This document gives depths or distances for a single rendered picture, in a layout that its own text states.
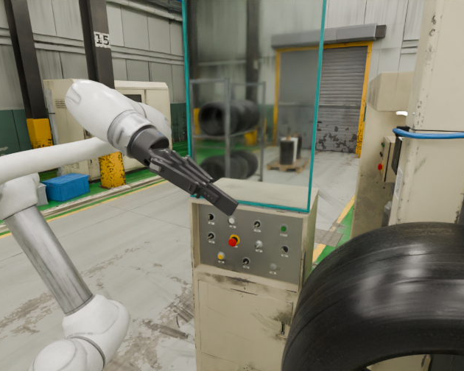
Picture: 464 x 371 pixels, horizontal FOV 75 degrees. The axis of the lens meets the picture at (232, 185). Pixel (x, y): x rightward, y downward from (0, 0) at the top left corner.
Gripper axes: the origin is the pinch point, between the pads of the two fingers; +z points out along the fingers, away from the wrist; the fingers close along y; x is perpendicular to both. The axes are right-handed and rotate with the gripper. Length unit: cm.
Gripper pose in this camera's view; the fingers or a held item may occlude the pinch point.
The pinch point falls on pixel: (219, 199)
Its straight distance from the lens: 58.1
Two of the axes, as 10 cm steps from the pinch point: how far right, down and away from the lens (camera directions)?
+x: 4.8, -8.1, -3.4
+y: -3.9, 1.5, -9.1
